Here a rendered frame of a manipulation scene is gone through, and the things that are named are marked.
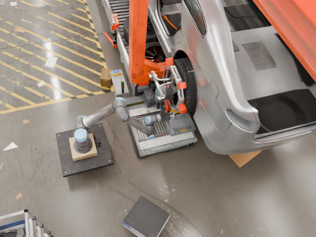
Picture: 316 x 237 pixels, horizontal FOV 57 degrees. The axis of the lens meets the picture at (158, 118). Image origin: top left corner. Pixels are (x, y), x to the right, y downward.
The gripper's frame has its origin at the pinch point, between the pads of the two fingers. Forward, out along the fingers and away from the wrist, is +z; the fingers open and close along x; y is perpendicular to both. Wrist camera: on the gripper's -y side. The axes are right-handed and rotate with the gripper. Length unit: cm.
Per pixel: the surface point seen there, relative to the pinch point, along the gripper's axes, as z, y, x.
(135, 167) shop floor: -57, 67, -23
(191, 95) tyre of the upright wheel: 11.1, -23.3, 32.3
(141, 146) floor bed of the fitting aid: -43, 44, -35
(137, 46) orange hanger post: -32, -85, -6
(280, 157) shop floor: 142, 95, 6
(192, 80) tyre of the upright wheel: 15, -40, 32
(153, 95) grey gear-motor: -11, -18, -51
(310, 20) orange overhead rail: -31, -82, 252
